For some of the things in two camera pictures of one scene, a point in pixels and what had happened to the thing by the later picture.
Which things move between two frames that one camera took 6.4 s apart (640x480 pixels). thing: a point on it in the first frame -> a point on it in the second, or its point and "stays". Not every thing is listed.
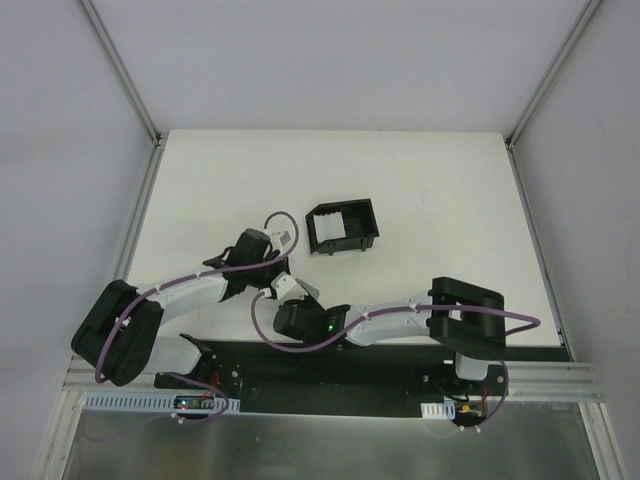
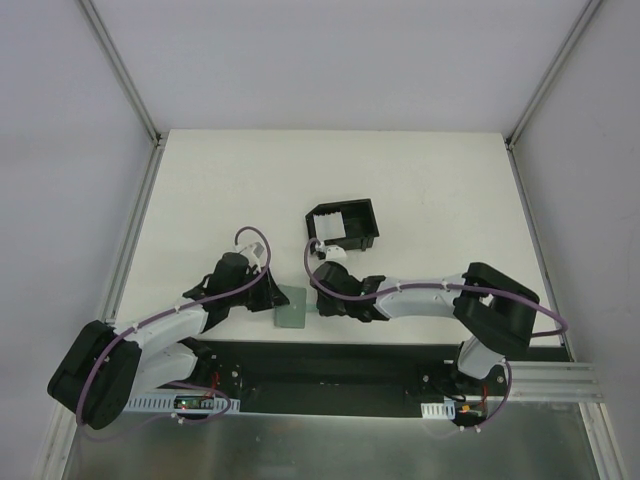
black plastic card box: x=359 y=222 stays
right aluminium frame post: x=551 y=73 stays
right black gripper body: x=288 y=307 -> x=323 y=301
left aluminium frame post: x=119 y=69 stays
